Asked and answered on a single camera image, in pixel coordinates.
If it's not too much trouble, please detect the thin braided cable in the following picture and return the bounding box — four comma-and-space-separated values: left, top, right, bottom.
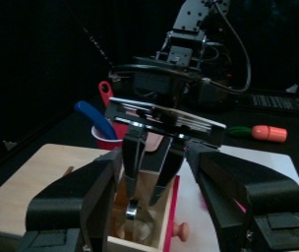
80, 25, 116, 68

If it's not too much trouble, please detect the black keyboard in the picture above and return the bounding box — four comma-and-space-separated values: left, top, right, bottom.
246, 93, 299, 112

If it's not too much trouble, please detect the round metal dough cutter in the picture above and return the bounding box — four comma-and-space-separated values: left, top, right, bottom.
124, 196, 158, 244

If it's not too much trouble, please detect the red handled utensil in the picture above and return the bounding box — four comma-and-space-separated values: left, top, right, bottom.
98, 80, 115, 110

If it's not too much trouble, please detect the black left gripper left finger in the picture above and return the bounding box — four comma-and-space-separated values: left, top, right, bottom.
19, 147, 124, 252

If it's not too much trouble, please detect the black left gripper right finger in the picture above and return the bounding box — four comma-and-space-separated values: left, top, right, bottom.
185, 141, 299, 252

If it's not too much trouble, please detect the red plastic cup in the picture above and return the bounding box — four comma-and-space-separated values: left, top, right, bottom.
91, 121, 131, 152

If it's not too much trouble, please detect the blue handled utensil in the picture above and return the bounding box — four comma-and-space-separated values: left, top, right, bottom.
74, 100, 119, 141

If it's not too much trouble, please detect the brown wooden stick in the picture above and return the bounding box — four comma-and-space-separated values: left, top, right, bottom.
63, 165, 76, 177

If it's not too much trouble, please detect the wooden drawer with pink front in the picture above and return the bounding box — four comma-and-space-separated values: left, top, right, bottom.
107, 169, 191, 252

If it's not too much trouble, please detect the white cutting board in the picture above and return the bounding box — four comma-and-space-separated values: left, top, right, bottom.
173, 144, 299, 252

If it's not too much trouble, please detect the wooden drawer cabinet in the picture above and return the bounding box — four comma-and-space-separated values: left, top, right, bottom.
0, 143, 127, 252

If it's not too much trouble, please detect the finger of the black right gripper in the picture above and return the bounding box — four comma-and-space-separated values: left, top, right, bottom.
149, 135, 187, 207
120, 122, 150, 212

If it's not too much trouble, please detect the orange toy carrot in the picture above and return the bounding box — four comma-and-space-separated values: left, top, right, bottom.
225, 124, 289, 144

